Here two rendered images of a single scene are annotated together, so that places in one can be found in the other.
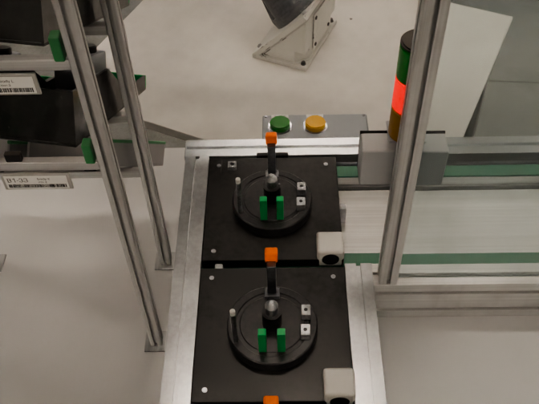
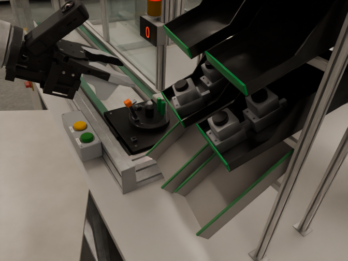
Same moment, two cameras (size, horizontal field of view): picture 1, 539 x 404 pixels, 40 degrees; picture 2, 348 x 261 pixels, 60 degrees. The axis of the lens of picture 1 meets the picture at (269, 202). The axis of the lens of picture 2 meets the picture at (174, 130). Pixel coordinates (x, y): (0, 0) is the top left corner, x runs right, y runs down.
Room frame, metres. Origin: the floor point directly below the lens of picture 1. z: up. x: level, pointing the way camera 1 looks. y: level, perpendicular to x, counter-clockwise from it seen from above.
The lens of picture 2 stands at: (1.28, 0.74, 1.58)
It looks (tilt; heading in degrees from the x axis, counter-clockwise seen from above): 37 degrees down; 234
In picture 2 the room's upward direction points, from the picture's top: 4 degrees clockwise
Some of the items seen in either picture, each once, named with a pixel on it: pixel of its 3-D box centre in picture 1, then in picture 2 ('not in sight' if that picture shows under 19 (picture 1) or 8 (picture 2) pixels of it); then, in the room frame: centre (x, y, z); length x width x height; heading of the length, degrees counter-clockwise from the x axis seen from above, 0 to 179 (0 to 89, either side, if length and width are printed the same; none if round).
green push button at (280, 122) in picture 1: (280, 125); (87, 138); (1.07, -0.03, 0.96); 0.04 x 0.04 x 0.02
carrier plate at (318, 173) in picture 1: (272, 208); (149, 122); (0.85, 0.00, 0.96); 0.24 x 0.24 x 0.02; 88
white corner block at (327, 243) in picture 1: (330, 248); (160, 100); (0.75, -0.10, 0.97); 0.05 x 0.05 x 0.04; 88
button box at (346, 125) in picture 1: (314, 136); (81, 133); (1.06, -0.10, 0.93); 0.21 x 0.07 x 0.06; 88
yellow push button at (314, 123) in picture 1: (315, 125); (80, 126); (1.06, -0.10, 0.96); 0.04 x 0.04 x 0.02
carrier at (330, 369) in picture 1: (272, 316); not in sight; (0.60, 0.00, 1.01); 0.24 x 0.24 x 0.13; 88
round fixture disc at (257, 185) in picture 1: (272, 201); (149, 118); (0.85, 0.00, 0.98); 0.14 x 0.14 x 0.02
